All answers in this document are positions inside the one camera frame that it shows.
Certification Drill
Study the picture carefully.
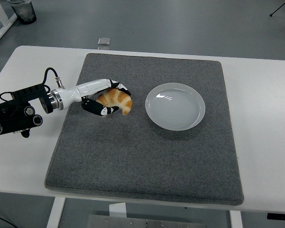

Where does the white desk frame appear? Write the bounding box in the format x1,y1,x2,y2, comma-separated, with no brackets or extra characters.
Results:
0,0,18,47

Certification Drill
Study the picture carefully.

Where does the black floor cable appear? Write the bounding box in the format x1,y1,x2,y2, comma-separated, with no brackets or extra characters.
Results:
0,212,17,228

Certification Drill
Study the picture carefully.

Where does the grey metal plate with screws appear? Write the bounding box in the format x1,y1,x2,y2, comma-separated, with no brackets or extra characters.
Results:
87,214,207,228

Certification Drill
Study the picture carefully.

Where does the grey felt mat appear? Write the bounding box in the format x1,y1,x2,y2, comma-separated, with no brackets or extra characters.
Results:
44,53,245,206

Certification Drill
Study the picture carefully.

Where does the white table leg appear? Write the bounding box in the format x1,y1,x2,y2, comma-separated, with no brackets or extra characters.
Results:
46,197,67,228
229,210,243,228

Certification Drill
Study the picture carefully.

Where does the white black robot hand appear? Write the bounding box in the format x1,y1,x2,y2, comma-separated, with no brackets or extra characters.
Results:
58,78,133,117

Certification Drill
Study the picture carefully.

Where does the golden croissant bread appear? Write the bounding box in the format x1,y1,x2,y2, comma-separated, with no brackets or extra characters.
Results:
96,88,133,117

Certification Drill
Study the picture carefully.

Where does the black mesh waste bin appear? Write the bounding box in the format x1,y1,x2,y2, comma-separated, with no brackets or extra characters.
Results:
10,0,37,25

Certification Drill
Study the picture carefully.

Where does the pale grey round plate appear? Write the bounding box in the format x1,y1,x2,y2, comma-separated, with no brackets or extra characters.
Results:
145,82,206,131

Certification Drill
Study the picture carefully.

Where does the black tripod leg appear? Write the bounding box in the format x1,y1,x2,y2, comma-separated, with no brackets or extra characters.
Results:
269,0,285,17

